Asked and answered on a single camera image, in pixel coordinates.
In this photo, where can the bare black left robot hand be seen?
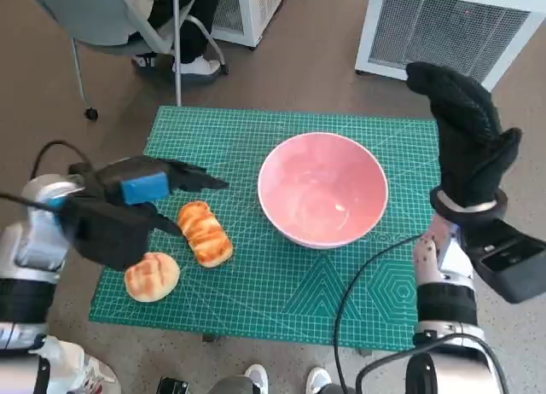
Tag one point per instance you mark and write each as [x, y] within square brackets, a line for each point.
[145, 185]

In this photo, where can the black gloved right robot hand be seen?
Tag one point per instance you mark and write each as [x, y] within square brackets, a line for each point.
[465, 146]

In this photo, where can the long braided toy bread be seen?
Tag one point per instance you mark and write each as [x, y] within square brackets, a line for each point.
[205, 236]

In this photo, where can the round toy bread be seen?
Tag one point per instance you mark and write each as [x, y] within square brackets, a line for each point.
[153, 279]

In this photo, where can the pink bowl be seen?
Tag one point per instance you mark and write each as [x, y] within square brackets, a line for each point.
[324, 189]

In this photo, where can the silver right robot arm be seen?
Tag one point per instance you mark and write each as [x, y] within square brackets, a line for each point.
[443, 304]

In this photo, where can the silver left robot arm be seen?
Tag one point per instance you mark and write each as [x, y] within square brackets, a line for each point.
[38, 240]

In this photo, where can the large white grille cabinet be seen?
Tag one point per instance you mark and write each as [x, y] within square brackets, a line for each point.
[448, 27]

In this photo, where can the green cutting mat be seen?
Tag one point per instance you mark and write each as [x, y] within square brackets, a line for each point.
[256, 291]

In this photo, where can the black table clamp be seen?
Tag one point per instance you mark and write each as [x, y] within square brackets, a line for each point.
[210, 338]

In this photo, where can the person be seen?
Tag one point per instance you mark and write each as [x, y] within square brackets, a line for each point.
[256, 377]
[200, 23]

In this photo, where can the grey office chair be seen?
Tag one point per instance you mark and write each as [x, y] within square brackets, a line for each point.
[85, 10]

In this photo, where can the black device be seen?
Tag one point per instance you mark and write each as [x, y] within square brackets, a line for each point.
[172, 385]

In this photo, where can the small white grille cabinet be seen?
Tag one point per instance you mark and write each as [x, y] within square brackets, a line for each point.
[251, 10]

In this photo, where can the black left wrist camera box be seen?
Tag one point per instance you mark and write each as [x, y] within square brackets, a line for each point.
[106, 240]

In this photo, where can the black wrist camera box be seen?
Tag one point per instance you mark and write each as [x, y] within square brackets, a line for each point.
[507, 257]
[106, 240]

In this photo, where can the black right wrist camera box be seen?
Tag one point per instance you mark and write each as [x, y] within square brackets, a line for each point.
[507, 257]

